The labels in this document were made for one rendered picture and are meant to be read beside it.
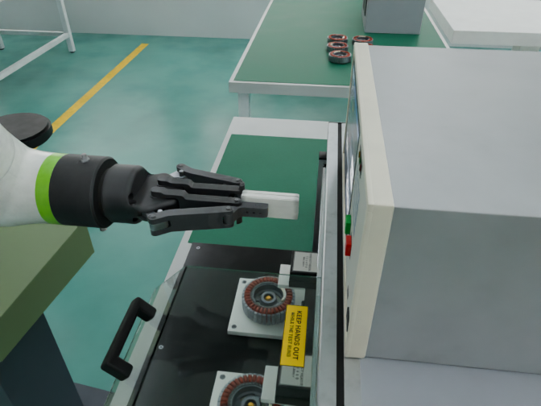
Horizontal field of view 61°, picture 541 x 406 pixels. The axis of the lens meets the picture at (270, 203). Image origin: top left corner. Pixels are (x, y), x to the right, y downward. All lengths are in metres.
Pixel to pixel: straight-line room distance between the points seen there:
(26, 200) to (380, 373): 0.45
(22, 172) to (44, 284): 0.54
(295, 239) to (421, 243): 0.82
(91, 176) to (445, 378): 0.45
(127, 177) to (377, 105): 0.31
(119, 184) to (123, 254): 1.83
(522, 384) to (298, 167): 1.09
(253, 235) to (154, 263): 1.14
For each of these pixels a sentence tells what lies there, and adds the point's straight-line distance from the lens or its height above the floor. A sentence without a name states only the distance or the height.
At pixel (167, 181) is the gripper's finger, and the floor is 1.22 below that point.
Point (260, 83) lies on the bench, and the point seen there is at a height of 0.75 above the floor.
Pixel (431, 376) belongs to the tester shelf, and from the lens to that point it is 0.54.
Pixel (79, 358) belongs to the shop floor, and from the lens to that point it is 2.03.
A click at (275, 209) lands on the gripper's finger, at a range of 0.56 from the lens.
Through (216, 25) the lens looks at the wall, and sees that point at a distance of 5.47.
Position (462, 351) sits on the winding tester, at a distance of 0.53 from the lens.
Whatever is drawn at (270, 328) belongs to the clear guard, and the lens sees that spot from 0.61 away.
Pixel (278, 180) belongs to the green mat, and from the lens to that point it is 1.44.
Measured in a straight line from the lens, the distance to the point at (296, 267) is 0.90.
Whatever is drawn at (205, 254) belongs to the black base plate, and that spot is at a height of 0.77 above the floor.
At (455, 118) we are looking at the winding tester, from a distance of 0.56.
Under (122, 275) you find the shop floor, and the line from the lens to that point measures 2.29.
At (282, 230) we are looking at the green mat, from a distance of 1.25.
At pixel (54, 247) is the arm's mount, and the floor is 0.85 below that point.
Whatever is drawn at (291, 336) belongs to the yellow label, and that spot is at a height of 1.07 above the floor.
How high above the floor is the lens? 1.54
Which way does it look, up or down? 36 degrees down
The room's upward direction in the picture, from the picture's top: straight up
